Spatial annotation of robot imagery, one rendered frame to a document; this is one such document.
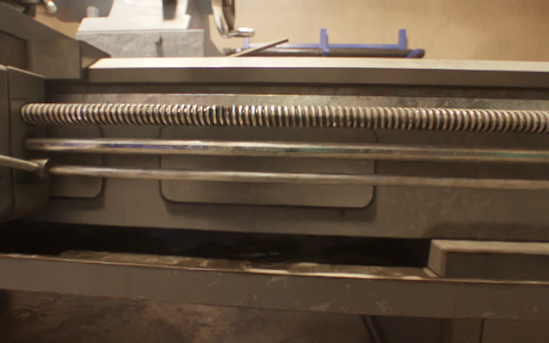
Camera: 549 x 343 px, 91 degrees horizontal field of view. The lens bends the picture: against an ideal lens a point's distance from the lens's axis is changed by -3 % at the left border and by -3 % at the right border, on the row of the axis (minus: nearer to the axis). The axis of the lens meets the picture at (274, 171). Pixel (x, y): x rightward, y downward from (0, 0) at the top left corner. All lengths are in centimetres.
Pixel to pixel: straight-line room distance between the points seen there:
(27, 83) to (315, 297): 68
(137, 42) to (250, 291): 63
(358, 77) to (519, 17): 455
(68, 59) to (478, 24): 457
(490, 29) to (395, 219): 433
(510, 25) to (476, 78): 432
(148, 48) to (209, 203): 41
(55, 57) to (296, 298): 68
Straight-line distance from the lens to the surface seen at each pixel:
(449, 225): 70
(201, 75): 62
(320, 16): 422
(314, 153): 51
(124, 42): 83
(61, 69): 76
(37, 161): 71
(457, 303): 55
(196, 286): 50
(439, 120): 56
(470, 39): 468
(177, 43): 77
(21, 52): 83
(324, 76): 60
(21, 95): 74
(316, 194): 60
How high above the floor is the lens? 66
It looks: 5 degrees down
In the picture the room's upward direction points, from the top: 1 degrees clockwise
